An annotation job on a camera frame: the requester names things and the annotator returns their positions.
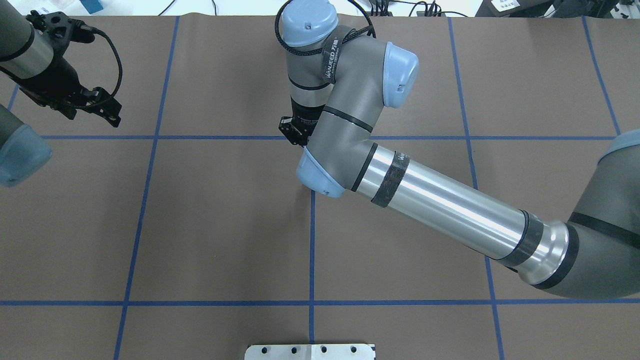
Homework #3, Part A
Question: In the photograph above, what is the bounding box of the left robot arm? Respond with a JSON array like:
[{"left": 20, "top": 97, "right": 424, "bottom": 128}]
[{"left": 0, "top": 0, "right": 123, "bottom": 188}]

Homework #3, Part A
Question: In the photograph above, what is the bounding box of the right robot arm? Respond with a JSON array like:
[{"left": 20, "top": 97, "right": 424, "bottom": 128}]
[{"left": 274, "top": 0, "right": 640, "bottom": 299}]

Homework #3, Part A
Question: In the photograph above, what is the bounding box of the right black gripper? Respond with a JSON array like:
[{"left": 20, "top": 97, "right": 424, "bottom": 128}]
[{"left": 279, "top": 98, "right": 325, "bottom": 147}]

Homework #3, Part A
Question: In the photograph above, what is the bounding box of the brown paper table cover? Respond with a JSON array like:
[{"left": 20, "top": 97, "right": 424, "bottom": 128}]
[{"left": 1, "top": 14, "right": 639, "bottom": 360}]

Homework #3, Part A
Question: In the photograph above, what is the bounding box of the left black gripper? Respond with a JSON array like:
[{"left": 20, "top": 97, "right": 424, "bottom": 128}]
[{"left": 20, "top": 70, "right": 122, "bottom": 128}]

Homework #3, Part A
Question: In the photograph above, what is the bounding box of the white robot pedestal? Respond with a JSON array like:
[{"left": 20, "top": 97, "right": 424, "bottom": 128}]
[{"left": 244, "top": 343, "right": 377, "bottom": 360}]

